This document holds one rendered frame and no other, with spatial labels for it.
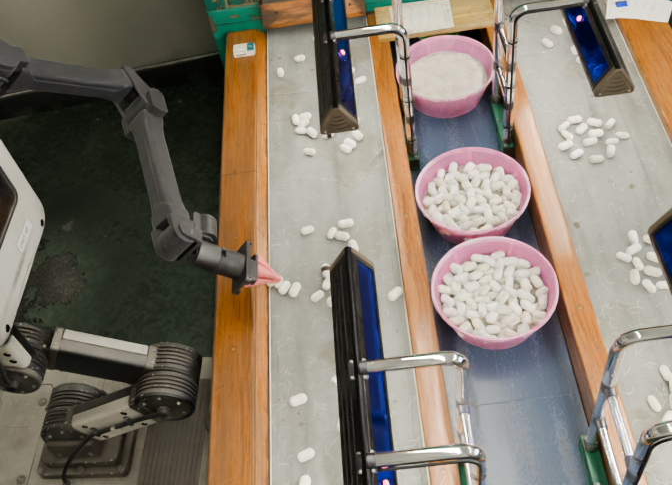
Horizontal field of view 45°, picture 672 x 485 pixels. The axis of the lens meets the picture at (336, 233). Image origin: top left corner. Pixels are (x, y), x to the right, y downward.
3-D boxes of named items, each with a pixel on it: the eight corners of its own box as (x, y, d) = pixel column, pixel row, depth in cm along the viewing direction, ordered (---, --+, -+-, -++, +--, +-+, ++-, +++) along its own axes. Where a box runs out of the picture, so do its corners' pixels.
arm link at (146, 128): (117, 115, 184) (145, 83, 180) (137, 123, 188) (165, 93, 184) (150, 262, 160) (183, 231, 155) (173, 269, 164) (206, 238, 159)
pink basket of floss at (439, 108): (453, 141, 211) (452, 114, 203) (378, 100, 224) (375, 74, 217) (514, 85, 221) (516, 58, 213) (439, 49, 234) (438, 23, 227)
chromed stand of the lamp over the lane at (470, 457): (383, 570, 146) (356, 476, 112) (373, 465, 159) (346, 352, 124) (487, 559, 145) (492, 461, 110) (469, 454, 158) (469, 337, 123)
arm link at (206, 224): (153, 255, 161) (180, 230, 157) (155, 217, 169) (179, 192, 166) (201, 279, 168) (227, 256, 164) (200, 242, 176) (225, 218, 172)
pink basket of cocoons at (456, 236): (451, 274, 185) (450, 250, 177) (398, 199, 201) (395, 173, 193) (550, 228, 189) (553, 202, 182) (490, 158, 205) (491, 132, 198)
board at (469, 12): (379, 43, 226) (378, 39, 225) (374, 11, 235) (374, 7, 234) (496, 26, 224) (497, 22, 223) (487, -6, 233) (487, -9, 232)
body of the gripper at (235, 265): (254, 242, 171) (223, 231, 168) (254, 281, 165) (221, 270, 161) (240, 258, 175) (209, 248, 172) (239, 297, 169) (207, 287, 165)
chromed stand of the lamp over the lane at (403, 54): (347, 179, 207) (322, 40, 173) (342, 126, 220) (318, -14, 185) (420, 170, 206) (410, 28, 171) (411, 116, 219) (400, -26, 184)
